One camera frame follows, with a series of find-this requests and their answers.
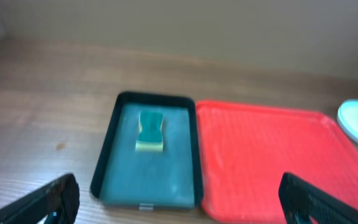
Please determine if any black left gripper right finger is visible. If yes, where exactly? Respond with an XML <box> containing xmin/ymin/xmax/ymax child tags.
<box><xmin>278</xmin><ymin>172</ymin><xmax>358</xmax><ymax>224</ymax></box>

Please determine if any yellow green sponge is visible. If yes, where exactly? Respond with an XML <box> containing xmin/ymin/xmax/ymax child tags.
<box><xmin>135</xmin><ymin>111</ymin><xmax>163</xmax><ymax>152</ymax></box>

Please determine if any black water tray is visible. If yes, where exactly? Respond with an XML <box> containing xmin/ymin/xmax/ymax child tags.
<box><xmin>89</xmin><ymin>91</ymin><xmax>204</xmax><ymax>210</ymax></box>

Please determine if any red plastic tray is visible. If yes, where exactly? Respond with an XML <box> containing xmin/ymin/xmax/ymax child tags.
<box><xmin>196</xmin><ymin>101</ymin><xmax>358</xmax><ymax>223</ymax></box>

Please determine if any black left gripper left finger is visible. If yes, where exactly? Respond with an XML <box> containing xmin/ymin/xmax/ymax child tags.
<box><xmin>0</xmin><ymin>173</ymin><xmax>80</xmax><ymax>224</ymax></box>

